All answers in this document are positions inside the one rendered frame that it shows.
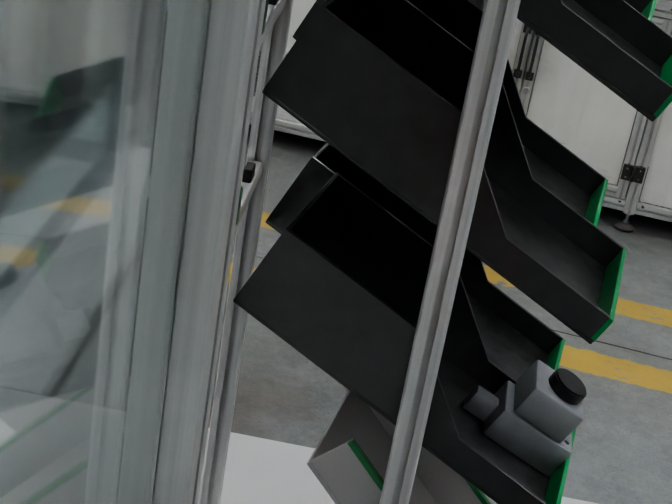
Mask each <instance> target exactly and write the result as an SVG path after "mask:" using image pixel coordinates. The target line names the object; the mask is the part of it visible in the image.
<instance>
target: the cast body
mask: <svg viewBox="0 0 672 504"><path fill-rule="evenodd" d="M586 395H587V392H586V388H585V386H584V384H583V382H582V381H581V380H580V379H579V378H578V377H577V376H576V375H575V374H574V373H572V372H571V371H569V370H567V369H563V368H558V369H556V370H553V369H552V368H551V367H549V366H548V365H546V364H545V363H543V362H542V361H540V360H536V361H535V362H534V363H533V364H532V365H531V366H530V367H529V369H528V370H527V371H526V372H525V373H524V374H523V375H522V376H521V377H520V378H519V379H518V380H517V381H516V384H514V383H512V382H511V381H509V380H508V381H506V382H505V383H504V384H503V386H502V387H501V388H500V389H499V390H498V391H497V392H496V393H495V394H494V395H493V394H491V393H490V392H488V391H487V390H485V389H484V388H482V387H481V386H479V385H478V386H477V387H476V388H475V389H474V390H473V392H472V393H471V394H470V395H469V396H468V397H467V398H466V399H465V400H464V404H463V408H464V409H465V410H467V411H468V412H470V413H471V414H473V415H474V416H476V417H477V418H479V419H480V420H482V421H484V429H483V433H484V434H485V435H486V436H487V437H489V438H490V439H492V440H493V441H495V442H496V443H498V444H499V445H501V446H502V447H504V448H505V449H507V450H508V451H510V452H511V453H513V454H514V455H516V456H517V457H519V458H520V459H522V460H523V461H525V462H526V463H528V464H529V465H531V466H532V467H534V468H535V469H537V470H538V471H540V472H541V473H543V474H545V475H546V476H550V475H551V474H552V473H553V472H554V471H555V470H556V469H557V468H558V467H559V466H560V465H561V464H562V463H563V462H564V461H565V460H566V459H567V458H568V457H569V456H570V455H571V445H572V431H573V430H574V429H575V428H576V427H577V426H578V425H579V424H580V423H581V422H582V421H583V399H584V398H585V397H586Z"/></svg>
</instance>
